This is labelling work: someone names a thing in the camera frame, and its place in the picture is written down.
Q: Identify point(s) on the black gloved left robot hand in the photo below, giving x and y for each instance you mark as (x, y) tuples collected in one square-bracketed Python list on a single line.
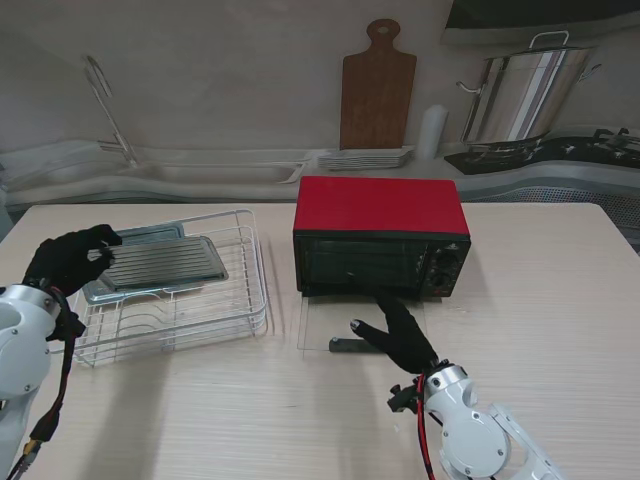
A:
[(65, 260)]

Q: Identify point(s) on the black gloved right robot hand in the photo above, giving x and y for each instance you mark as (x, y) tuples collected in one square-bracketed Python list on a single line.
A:
[(407, 345)]

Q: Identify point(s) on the ribbed grey metal baking tray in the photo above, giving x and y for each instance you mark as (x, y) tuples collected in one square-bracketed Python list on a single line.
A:
[(165, 262), (150, 231)]

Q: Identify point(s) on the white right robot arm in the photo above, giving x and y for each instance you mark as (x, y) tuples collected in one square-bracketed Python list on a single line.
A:
[(470, 425)]

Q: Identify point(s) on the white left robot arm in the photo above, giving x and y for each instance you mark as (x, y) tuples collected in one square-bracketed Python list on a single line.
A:
[(20, 340)]

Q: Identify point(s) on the black oven knob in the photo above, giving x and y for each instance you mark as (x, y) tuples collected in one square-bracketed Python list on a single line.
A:
[(447, 260), (442, 279)]

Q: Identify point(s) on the red black toaster oven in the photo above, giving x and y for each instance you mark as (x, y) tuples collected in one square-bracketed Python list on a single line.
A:
[(380, 205)]

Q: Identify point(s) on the printed kitchen backdrop banner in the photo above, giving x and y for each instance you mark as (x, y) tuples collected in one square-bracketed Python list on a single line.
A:
[(200, 75)]

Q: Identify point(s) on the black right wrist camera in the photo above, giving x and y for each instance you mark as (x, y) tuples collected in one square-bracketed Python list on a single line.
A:
[(401, 400)]

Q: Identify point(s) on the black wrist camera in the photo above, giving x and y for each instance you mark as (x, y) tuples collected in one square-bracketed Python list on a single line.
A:
[(401, 400), (70, 325)]

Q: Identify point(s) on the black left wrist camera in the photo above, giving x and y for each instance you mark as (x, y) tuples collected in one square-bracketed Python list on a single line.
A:
[(70, 325)]

